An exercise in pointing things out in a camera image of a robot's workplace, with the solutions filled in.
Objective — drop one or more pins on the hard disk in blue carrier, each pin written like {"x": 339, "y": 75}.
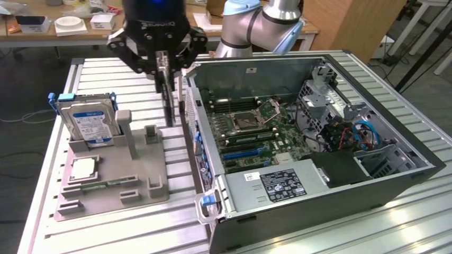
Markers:
{"x": 90, "y": 121}

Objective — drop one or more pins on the green loose RAM stick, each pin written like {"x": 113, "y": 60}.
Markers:
{"x": 99, "y": 184}

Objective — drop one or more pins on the white cardboard box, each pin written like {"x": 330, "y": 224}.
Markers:
{"x": 102, "y": 21}

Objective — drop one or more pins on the metal socket cover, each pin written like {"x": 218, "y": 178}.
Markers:
{"x": 271, "y": 109}

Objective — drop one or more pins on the wooden cabinet panel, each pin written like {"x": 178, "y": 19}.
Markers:
{"x": 354, "y": 26}

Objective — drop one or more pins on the metal disk bay cage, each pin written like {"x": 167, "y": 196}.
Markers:
{"x": 318, "y": 100}

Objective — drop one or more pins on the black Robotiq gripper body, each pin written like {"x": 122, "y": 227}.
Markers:
{"x": 155, "y": 29}

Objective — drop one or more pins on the black slanted pole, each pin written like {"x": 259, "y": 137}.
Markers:
{"x": 414, "y": 72}

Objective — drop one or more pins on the silver CPU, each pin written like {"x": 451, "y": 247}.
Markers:
{"x": 83, "y": 169}

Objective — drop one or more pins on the blue case latch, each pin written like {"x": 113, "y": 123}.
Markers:
{"x": 207, "y": 200}

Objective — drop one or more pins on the white box with dark lid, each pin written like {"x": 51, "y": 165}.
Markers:
{"x": 34, "y": 27}

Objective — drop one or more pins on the small white box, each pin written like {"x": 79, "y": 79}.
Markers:
{"x": 383, "y": 47}

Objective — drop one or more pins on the thin locking lever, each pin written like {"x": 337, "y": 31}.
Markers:
{"x": 231, "y": 108}

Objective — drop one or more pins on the white round dish on base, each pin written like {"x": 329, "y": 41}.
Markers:
{"x": 71, "y": 26}

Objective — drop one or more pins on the white paper stack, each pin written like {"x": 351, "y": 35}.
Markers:
{"x": 214, "y": 26}

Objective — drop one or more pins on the black plastic shroud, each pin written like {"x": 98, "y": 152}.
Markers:
{"x": 339, "y": 166}

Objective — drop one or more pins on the grey parts rack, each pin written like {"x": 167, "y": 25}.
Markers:
{"x": 113, "y": 172}

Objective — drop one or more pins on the green motherboard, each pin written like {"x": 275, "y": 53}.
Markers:
{"x": 283, "y": 148}

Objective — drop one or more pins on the brown cardboard box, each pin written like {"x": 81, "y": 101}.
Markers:
{"x": 214, "y": 6}

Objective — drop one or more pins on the orange flat item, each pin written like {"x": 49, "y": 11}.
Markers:
{"x": 14, "y": 28}

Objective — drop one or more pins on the CPU socket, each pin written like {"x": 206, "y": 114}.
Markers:
{"x": 247, "y": 120}

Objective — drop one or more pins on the black open PC case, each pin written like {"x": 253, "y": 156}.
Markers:
{"x": 318, "y": 219}

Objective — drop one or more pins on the grey power supply unit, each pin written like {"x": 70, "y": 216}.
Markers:
{"x": 247, "y": 190}

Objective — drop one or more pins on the wooden desk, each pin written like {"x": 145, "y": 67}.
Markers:
{"x": 35, "y": 36}

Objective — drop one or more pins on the white table frame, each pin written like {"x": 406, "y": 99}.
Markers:
{"x": 443, "y": 63}

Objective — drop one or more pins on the Nvidia graphics card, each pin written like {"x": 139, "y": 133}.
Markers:
{"x": 169, "y": 100}

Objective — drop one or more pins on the black RAM slot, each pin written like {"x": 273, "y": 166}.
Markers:
{"x": 233, "y": 100}
{"x": 237, "y": 106}

